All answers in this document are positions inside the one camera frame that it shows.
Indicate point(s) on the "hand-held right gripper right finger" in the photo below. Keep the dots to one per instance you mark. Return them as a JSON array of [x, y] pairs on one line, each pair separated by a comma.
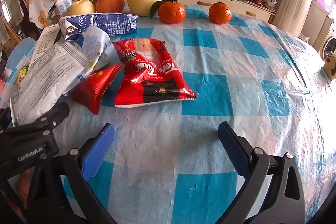
[[235, 150]]

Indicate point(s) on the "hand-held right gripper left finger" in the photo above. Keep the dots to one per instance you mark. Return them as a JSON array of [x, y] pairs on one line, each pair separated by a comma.
[[98, 150]]

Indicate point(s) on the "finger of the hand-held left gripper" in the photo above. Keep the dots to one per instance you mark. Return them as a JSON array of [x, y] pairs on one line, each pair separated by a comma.
[[50, 119], [5, 116]]

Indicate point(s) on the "large white printed packet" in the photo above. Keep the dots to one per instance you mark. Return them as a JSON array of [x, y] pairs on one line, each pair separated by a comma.
[[50, 77]]

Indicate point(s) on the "small red snack packet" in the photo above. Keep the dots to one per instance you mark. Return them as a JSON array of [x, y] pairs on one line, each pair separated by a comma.
[[92, 92]]

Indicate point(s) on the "red instant tea packet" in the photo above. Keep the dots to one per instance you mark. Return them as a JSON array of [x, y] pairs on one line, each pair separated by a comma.
[[155, 74]]

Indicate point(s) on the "blue cushioned stool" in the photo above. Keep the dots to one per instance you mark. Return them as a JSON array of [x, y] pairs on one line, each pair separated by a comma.
[[22, 50]]

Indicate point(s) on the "white blue printed wrapper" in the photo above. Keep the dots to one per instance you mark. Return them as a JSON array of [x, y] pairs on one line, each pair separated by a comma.
[[95, 45]]

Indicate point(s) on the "blue white milk carton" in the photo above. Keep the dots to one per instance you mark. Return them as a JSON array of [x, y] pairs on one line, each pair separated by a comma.
[[110, 24]]

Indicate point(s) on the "small yellow pear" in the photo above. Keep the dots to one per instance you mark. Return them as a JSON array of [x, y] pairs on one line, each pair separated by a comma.
[[81, 7]]

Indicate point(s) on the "orange print white tablecloth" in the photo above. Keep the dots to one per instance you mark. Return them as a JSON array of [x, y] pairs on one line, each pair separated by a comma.
[[39, 3]]

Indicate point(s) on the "white plastic bottle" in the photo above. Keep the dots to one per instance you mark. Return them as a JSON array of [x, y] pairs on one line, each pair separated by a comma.
[[63, 2]]

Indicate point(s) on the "red apple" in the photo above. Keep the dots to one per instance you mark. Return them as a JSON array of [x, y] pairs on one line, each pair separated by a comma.
[[110, 2]]

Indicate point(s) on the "orange mandarin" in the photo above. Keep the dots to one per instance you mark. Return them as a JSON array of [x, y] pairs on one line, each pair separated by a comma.
[[220, 12]]

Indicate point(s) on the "washing machine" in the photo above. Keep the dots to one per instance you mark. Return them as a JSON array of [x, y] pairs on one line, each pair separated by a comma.
[[329, 43]]

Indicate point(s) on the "mandarin with green leaf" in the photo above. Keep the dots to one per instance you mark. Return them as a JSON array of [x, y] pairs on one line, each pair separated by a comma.
[[172, 12]]

